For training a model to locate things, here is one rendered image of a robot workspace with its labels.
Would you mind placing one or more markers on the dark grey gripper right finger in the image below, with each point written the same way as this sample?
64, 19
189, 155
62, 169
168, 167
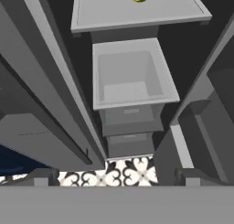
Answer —
187, 173

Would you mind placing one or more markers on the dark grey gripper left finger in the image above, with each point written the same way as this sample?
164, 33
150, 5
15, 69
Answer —
45, 174

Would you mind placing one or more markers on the grey fridge door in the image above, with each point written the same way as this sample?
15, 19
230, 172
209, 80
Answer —
36, 90
207, 124

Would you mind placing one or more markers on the grey fridge drawer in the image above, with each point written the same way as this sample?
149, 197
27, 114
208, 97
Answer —
131, 119
130, 145

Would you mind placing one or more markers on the grey open fridge bin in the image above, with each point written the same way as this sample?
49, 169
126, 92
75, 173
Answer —
131, 78

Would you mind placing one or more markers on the black fridge body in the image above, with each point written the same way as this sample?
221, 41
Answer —
182, 51

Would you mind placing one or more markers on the grey fridge shelf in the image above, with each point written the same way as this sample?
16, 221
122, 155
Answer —
137, 12

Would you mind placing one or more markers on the dark blue cupboard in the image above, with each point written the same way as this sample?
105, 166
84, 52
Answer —
15, 163

